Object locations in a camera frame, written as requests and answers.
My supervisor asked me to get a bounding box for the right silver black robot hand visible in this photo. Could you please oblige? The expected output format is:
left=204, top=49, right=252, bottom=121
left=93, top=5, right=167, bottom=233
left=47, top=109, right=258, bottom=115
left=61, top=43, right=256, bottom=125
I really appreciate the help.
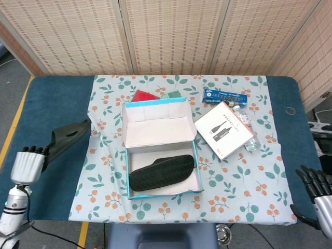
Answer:
left=289, top=165, right=332, bottom=232

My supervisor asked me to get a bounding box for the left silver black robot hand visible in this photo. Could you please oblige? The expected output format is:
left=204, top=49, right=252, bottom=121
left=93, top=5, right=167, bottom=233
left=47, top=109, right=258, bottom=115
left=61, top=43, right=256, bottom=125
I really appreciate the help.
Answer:
left=10, top=146, right=51, bottom=185

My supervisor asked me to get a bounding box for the black rubber slipper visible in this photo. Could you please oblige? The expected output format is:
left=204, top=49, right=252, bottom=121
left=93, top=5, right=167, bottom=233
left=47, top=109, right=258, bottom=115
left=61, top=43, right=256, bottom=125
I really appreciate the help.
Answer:
left=129, top=154, right=196, bottom=192
left=41, top=119, right=92, bottom=173

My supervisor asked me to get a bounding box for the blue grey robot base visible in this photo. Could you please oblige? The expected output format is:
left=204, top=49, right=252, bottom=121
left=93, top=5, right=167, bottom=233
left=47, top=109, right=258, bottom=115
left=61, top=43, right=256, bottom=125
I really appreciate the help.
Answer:
left=107, top=222, right=218, bottom=249

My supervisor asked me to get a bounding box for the white flat product box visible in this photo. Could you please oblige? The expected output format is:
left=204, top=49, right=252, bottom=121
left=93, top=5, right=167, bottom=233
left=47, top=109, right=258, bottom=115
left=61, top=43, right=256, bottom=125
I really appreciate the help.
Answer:
left=193, top=101, right=257, bottom=160

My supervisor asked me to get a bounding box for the blue cardboard shoe box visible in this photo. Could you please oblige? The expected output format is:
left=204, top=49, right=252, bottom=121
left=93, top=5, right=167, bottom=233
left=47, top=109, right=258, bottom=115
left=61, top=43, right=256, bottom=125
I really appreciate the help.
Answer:
left=121, top=96, right=204, bottom=200

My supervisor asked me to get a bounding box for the blue printed long box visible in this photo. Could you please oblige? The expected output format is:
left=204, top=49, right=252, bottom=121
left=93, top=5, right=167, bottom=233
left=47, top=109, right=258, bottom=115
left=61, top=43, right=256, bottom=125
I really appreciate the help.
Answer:
left=201, top=88, right=248, bottom=106

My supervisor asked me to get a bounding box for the white chair base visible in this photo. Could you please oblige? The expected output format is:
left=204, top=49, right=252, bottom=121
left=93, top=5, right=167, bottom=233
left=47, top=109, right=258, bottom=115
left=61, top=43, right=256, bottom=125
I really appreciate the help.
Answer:
left=308, top=108, right=332, bottom=133

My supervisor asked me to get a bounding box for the floral leaf print tablecloth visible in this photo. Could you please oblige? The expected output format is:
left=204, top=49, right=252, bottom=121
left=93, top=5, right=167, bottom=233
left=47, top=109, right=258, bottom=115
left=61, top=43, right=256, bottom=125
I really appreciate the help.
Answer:
left=68, top=74, right=298, bottom=224

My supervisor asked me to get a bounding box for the clear plastic water bottle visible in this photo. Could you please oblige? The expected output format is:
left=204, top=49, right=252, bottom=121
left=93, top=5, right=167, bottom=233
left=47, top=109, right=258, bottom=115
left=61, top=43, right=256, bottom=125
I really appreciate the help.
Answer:
left=232, top=105, right=261, bottom=153

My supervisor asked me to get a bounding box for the red flat item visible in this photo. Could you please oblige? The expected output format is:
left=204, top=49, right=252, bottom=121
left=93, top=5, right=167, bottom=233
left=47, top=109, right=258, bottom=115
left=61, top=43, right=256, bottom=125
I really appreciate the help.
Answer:
left=132, top=89, right=159, bottom=102

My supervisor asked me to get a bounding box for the bamboo folding screen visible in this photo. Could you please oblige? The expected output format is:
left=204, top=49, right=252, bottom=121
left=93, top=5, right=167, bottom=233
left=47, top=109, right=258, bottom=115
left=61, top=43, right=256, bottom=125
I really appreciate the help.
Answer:
left=0, top=0, right=332, bottom=112

